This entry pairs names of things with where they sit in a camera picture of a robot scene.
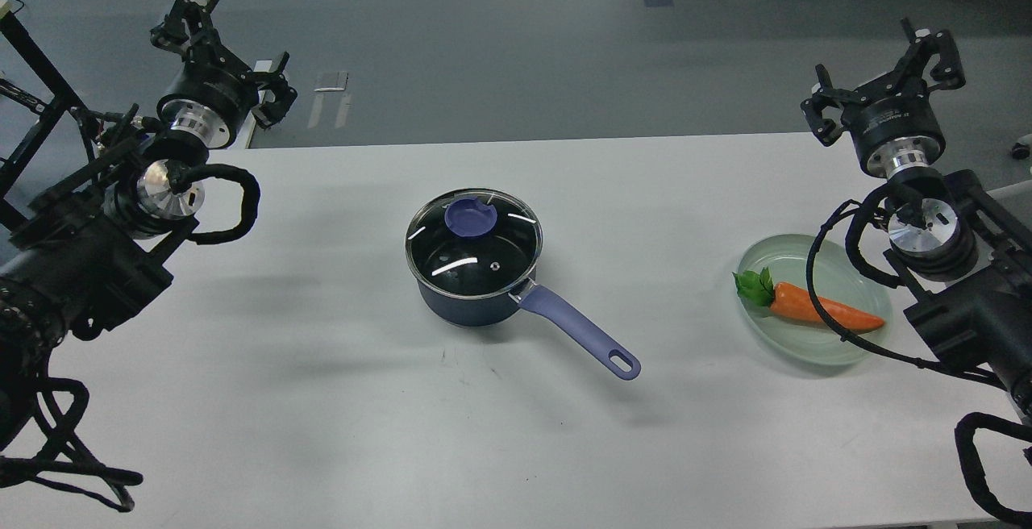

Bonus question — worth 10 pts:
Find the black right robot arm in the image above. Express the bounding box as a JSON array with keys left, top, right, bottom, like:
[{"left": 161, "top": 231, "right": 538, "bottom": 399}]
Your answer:
[{"left": 801, "top": 19, "right": 1031, "bottom": 528}]

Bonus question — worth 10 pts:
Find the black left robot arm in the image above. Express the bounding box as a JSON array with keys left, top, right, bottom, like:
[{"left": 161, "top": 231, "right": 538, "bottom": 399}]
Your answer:
[{"left": 1, "top": 0, "right": 298, "bottom": 513}]

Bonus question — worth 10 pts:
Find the glass lid with blue knob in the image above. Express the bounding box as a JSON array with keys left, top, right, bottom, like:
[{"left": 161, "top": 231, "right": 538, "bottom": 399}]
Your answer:
[{"left": 404, "top": 188, "right": 544, "bottom": 300}]

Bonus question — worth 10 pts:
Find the orange toy carrot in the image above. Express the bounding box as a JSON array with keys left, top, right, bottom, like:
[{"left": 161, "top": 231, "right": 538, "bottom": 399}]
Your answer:
[{"left": 732, "top": 268, "right": 885, "bottom": 333}]

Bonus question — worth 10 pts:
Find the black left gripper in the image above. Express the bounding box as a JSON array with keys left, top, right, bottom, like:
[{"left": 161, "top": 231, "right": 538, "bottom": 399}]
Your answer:
[{"left": 150, "top": 0, "right": 298, "bottom": 148}]

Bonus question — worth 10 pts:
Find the translucent green plate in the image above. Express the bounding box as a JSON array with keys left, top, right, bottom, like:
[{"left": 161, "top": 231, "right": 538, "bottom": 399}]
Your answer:
[{"left": 732, "top": 234, "right": 892, "bottom": 368}]

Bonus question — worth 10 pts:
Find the black metal stand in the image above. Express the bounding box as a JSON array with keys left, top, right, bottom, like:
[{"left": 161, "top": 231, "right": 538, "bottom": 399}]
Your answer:
[{"left": 1, "top": 0, "right": 85, "bottom": 231}]

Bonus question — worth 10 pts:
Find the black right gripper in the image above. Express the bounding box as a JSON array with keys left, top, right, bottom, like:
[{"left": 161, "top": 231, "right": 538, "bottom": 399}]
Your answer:
[{"left": 801, "top": 18, "right": 967, "bottom": 177}]

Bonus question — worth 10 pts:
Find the blue saucepan with handle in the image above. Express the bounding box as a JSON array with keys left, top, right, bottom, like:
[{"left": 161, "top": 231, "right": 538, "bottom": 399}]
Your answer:
[{"left": 406, "top": 253, "right": 642, "bottom": 381}]

